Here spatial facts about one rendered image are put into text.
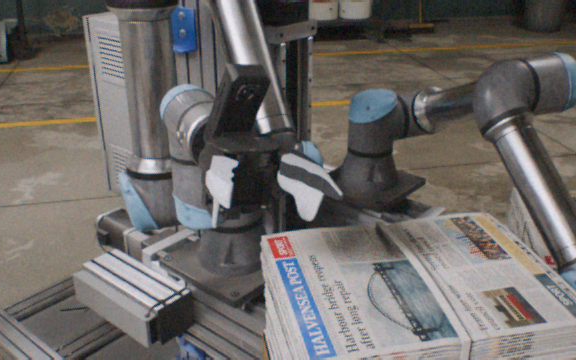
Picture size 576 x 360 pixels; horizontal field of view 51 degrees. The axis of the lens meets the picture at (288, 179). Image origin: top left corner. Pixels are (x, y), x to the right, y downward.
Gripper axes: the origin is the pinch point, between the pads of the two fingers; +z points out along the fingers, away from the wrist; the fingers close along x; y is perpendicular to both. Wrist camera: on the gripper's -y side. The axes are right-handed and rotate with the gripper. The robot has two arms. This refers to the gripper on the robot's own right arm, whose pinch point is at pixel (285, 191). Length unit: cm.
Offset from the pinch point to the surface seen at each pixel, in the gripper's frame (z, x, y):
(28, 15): -711, -8, 91
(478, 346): 4.7, -24.9, 18.8
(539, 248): -32, -76, 31
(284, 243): -23.1, -12.6, 18.9
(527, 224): -41, -82, 30
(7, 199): -289, 23, 128
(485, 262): -7.4, -35.7, 15.8
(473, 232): -14.5, -39.4, 15.1
